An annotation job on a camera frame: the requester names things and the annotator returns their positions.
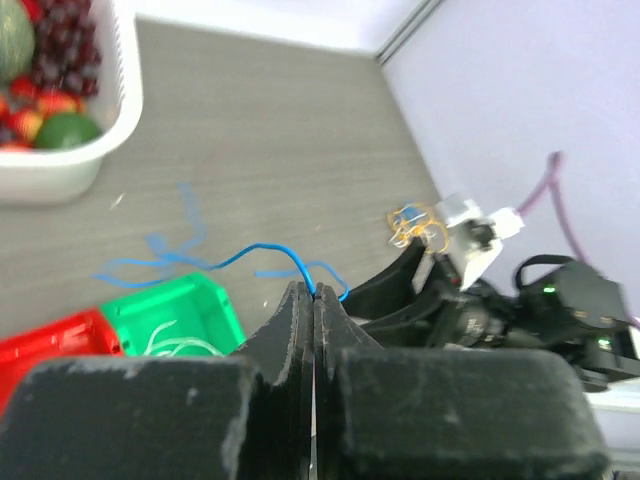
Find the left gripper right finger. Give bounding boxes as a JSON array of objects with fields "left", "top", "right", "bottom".
[{"left": 313, "top": 284, "right": 611, "bottom": 479}]

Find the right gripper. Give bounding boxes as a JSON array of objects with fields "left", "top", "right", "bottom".
[{"left": 344, "top": 244, "right": 516, "bottom": 349}]

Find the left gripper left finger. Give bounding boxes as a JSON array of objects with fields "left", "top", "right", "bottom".
[{"left": 1, "top": 283, "right": 313, "bottom": 479}]

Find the white wire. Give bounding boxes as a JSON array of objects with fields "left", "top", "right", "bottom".
[{"left": 143, "top": 319, "right": 226, "bottom": 358}]

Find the blue wire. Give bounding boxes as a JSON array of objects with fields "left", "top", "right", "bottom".
[{"left": 92, "top": 182, "right": 351, "bottom": 304}]

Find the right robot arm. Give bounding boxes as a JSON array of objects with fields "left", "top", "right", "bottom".
[{"left": 342, "top": 240, "right": 639, "bottom": 393}]

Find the right green bin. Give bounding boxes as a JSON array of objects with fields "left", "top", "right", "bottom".
[{"left": 100, "top": 273, "right": 246, "bottom": 357}]

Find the red bin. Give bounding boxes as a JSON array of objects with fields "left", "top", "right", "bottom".
[{"left": 1, "top": 308, "right": 124, "bottom": 413}]

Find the white plastic basket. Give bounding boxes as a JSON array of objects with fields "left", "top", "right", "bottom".
[{"left": 1, "top": 1, "right": 143, "bottom": 205}]

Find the green lime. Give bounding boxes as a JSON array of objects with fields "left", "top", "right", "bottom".
[{"left": 32, "top": 112, "right": 103, "bottom": 150}]

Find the red grape bunch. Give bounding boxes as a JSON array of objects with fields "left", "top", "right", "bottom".
[{"left": 23, "top": 0, "right": 102, "bottom": 98}]

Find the green melon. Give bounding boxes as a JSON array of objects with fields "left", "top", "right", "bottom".
[{"left": 0, "top": 0, "right": 35, "bottom": 83}]

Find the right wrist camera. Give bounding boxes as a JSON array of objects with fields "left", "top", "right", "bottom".
[{"left": 434, "top": 194, "right": 524, "bottom": 291}]

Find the right aluminium frame post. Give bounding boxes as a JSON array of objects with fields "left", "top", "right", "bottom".
[{"left": 375, "top": 0, "right": 444, "bottom": 66}]

